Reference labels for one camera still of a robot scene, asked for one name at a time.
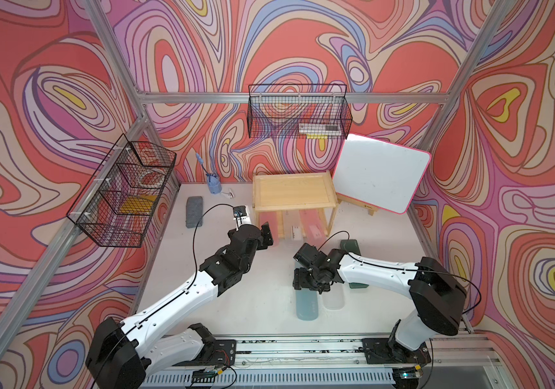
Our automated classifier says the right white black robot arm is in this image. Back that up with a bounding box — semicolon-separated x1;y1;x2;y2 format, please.
293;243;467;358

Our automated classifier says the dark green pencil case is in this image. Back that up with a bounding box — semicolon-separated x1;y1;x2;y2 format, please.
339;239;370;290

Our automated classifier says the yellow item in basket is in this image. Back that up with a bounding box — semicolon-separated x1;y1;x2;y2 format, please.
118;194;157;216

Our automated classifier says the aluminium frame left rail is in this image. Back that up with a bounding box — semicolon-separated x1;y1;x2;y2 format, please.
0;114;149;361

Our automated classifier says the small white clip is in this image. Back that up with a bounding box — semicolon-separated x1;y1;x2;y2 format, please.
222;189;235;199

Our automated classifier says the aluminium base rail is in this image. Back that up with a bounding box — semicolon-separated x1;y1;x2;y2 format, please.
138;332;513;388

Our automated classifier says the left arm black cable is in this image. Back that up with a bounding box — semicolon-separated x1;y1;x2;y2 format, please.
91;203;235;385

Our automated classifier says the pink framed whiteboard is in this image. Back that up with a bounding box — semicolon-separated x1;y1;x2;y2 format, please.
332;134;431;214

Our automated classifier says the aluminium frame left post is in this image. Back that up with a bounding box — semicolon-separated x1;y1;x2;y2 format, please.
81;0;182;186

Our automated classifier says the blue pen cup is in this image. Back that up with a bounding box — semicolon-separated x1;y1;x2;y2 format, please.
207;174;222;195

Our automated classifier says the grey felt eraser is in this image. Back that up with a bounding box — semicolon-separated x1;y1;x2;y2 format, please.
185;196;204;229

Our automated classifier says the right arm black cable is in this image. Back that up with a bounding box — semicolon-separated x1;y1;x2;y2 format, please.
317;230;483;316

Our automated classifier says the aluminium frame post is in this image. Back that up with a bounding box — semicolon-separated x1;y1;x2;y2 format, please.
81;0;182;186
416;0;515;153

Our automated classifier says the clear frosted pencil case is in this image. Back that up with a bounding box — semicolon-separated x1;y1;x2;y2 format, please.
321;285;345;311

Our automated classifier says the blue pen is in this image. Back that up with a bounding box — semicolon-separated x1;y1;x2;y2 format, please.
196;152;211;177

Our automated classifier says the green circuit board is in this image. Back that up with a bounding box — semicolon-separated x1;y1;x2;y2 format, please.
191;367;223;383

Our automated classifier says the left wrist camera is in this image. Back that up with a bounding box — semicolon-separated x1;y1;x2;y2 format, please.
233;205;253;228

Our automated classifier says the teal pencil case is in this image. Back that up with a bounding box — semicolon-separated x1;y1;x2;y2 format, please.
295;289;319;321

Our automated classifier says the wooden two-tier shelf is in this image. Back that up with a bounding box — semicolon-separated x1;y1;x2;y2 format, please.
252;171;338;237

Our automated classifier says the back black wire basket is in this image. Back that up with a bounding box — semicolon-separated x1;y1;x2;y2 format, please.
247;82;353;139

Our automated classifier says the black wire basket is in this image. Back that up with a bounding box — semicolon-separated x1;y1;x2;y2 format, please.
66;140;177;248
247;82;353;139

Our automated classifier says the aluminium frame right post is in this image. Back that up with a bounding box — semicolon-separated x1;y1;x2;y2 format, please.
416;0;515;153

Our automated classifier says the box in back basket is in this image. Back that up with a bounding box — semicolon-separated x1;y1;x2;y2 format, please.
298;123;343;137

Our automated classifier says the left black wire basket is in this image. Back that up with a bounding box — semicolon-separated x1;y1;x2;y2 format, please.
66;140;177;248

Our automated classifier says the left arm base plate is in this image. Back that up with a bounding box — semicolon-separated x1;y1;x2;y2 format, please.
172;339;237;367

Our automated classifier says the wooden whiteboard easel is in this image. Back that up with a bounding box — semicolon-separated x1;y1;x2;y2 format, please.
337;193;380;216

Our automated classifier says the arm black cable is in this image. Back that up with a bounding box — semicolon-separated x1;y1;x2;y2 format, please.
317;230;483;316
91;203;235;385

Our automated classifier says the pink pencil case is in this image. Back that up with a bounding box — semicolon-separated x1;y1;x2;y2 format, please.
299;209;326;247
259;212;280;235

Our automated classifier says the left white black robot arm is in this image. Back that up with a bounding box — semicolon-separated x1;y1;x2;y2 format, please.
85;223;273;388

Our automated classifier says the aluminium frame back bar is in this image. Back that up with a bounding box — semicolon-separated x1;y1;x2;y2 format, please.
138;92;450;105

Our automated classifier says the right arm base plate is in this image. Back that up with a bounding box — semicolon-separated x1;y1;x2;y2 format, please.
361;338;431;366

